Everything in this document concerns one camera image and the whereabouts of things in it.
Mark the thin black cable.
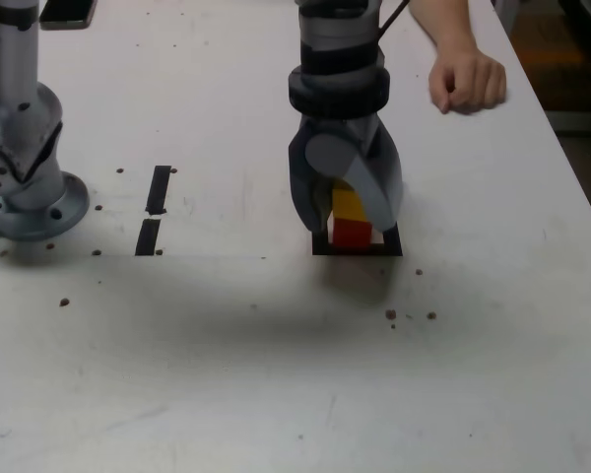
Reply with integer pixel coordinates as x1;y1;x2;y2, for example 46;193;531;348
378;0;411;32

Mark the black tape square outline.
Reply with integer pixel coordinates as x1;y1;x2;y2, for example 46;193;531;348
310;222;404;257

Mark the black tape strip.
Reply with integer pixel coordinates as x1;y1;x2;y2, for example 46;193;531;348
134;165;172;257

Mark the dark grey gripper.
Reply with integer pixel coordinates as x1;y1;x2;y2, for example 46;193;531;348
288;113;405;234

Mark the black smartphone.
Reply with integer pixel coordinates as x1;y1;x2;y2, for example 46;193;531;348
38;0;98;31

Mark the person's left hand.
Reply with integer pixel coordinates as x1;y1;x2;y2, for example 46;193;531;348
427;47;507;115

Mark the yellow cube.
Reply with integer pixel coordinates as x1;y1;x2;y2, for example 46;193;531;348
331;179;368;222

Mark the red cube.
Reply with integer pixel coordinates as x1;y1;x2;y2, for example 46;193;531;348
331;218;373;247

